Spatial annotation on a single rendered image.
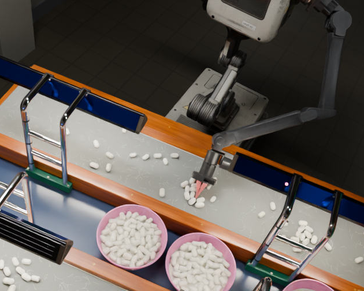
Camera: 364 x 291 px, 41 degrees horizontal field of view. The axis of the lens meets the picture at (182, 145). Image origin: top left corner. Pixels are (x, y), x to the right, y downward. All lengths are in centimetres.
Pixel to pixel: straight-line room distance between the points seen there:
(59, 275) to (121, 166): 52
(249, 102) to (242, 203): 90
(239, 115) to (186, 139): 64
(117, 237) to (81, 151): 42
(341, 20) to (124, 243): 121
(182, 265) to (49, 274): 48
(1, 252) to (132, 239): 47
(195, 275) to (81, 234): 47
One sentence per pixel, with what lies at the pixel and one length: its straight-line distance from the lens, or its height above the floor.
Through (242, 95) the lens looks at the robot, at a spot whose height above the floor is 47.
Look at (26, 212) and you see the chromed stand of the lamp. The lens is 180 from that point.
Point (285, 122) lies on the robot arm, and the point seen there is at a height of 102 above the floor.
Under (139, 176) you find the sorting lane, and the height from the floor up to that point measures 74.
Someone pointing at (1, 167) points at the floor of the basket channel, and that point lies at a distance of 215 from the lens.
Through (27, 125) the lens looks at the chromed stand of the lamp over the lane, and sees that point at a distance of 184.
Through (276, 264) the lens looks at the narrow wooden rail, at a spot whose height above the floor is 76.
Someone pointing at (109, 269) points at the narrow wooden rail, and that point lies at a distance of 180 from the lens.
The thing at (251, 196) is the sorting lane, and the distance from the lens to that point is 209.
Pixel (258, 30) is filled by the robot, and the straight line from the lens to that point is 211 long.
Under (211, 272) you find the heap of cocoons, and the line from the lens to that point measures 187.
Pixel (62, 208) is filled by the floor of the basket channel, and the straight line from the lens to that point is 202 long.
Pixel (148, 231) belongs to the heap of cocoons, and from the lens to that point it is 192.
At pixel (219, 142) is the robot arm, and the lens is 194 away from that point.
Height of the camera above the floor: 242
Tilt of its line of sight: 51 degrees down
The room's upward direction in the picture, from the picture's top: 15 degrees clockwise
